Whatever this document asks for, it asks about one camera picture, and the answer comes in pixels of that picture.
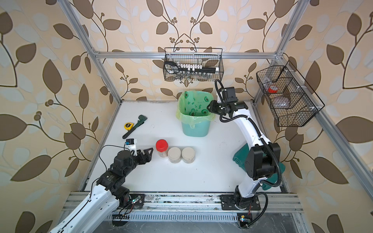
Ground clear peanut jar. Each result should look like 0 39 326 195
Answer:
156 146 169 158

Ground black socket set rail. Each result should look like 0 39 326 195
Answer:
163 61 220 74

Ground black wire basket right wall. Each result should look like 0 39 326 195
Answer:
256 61 325 127

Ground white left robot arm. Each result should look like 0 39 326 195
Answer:
50 148 153 233

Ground red object in basket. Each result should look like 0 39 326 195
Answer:
268 85 278 94

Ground beige lid jar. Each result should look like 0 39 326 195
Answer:
181 147 195 164
168 147 182 164

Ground green bin with bag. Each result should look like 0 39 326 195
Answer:
176 90 215 137

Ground black wire basket back wall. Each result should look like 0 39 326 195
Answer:
163 47 224 83

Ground yellow tape measure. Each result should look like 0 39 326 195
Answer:
124 122 134 131

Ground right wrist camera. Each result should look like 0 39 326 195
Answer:
219 87 239 103

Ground beige lid jar right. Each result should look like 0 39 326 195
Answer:
181 147 195 164

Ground black wire basket wall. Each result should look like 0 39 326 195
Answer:
163 47 224 83
256 61 325 127

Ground red jar lid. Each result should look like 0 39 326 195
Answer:
156 139 169 147

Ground beige lid jar left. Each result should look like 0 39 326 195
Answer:
168 147 182 164

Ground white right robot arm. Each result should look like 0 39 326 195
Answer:
207 101 282 209

